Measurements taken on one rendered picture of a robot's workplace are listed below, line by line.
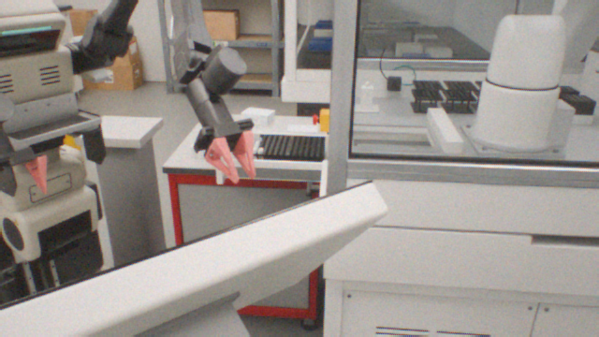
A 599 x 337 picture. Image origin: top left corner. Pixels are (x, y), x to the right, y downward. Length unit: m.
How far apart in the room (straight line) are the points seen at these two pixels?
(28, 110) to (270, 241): 1.01
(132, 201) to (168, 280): 1.79
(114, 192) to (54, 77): 0.90
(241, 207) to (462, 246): 0.95
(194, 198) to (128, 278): 1.36
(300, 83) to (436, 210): 1.40
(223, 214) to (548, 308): 1.12
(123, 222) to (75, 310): 1.88
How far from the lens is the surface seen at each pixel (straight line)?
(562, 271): 1.17
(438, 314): 1.19
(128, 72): 5.84
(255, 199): 1.78
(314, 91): 2.31
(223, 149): 0.82
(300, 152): 1.49
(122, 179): 2.23
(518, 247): 1.11
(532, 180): 1.04
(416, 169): 0.97
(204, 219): 1.86
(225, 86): 0.86
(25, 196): 1.52
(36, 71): 1.45
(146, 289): 0.48
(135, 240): 2.37
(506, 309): 1.22
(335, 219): 0.57
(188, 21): 0.99
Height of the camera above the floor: 1.47
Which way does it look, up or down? 25 degrees down
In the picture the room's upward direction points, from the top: straight up
